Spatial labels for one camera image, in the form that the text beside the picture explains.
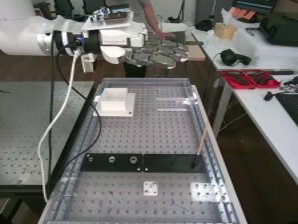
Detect thin stick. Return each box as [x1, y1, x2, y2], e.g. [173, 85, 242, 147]
[192, 114, 216, 168]

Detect white desk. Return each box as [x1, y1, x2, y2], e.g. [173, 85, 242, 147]
[189, 13, 298, 74]
[212, 70, 298, 188]

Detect black keyboard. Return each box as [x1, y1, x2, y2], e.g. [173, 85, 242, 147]
[273, 91, 298, 128]

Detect clear box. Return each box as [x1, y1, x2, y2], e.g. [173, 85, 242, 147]
[37, 77, 250, 224]

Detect black plate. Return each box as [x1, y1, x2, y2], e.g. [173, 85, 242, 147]
[80, 152, 208, 174]

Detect cardboard box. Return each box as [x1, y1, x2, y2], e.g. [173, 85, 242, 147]
[213, 22, 237, 41]

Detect black mouse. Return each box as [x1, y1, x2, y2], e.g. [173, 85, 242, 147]
[262, 91, 275, 102]

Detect small white box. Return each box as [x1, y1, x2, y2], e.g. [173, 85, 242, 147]
[92, 86, 137, 118]

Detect white cable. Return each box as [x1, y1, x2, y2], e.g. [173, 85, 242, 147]
[36, 47, 85, 203]

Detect person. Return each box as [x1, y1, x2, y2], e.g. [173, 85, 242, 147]
[136, 0, 180, 42]

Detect small white mounting block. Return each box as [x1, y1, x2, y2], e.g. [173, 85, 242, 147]
[142, 180, 160, 197]

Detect red tray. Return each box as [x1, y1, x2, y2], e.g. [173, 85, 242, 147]
[245, 68, 282, 90]
[219, 69, 258, 91]

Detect black headphones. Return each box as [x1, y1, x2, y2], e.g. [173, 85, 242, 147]
[219, 48, 253, 67]

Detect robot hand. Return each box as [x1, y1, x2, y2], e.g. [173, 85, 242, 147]
[82, 7, 190, 70]

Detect black cable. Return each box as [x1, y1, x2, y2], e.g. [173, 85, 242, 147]
[52, 54, 104, 183]

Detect black carrying case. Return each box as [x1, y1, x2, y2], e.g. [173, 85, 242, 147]
[258, 12, 298, 47]

